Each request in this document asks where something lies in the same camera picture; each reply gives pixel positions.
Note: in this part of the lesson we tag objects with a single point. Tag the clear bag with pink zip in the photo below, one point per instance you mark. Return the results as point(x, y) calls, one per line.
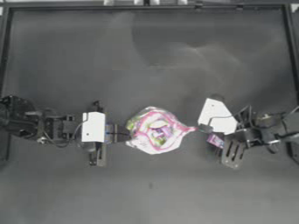
point(145, 145)

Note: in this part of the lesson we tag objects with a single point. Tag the purple candy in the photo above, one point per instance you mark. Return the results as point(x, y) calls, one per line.
point(215, 140)
point(163, 131)

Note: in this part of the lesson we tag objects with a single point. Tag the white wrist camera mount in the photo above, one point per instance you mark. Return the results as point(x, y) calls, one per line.
point(217, 116)
point(93, 125)

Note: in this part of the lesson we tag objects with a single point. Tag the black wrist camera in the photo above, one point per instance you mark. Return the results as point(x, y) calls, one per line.
point(204, 128)

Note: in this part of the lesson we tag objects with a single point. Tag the black table frame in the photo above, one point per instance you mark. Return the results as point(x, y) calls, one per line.
point(77, 6)

